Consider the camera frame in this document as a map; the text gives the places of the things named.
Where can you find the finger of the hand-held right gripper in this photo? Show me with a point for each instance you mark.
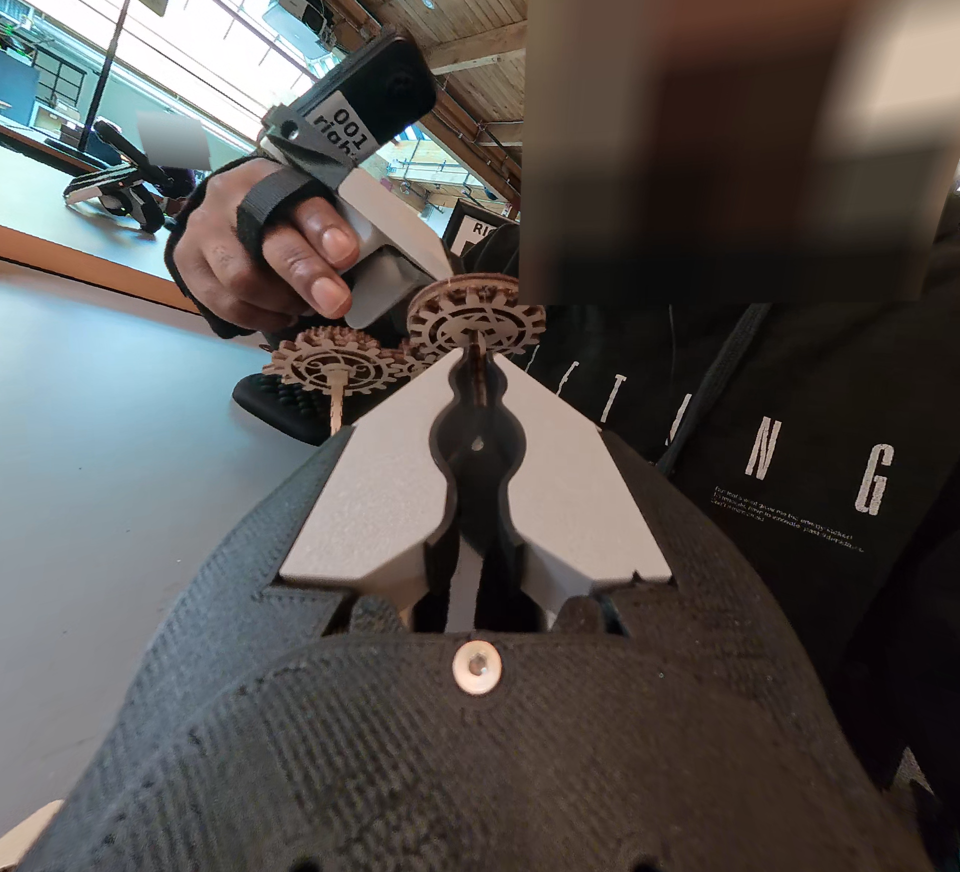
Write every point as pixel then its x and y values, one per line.
pixel 397 227

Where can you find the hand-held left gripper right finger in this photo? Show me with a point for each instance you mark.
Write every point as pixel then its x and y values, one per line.
pixel 592 512

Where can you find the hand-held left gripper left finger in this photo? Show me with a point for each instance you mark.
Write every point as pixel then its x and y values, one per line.
pixel 360 512

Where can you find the wooden gear assembly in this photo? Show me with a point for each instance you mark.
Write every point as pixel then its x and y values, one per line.
pixel 450 302

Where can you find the wooden puzzle sheet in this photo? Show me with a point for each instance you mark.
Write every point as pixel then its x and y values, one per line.
pixel 30 831

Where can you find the person's right hand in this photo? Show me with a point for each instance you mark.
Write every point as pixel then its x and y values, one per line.
pixel 225 264

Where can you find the black framed marker board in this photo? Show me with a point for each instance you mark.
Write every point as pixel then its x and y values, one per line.
pixel 476 227

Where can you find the white ceiling projector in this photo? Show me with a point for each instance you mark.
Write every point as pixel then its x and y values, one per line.
pixel 296 17

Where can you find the person's black hoodie torso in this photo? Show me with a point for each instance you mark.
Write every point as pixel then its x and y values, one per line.
pixel 750 399

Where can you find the wood-edged grey table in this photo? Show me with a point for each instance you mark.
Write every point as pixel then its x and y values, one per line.
pixel 75 227

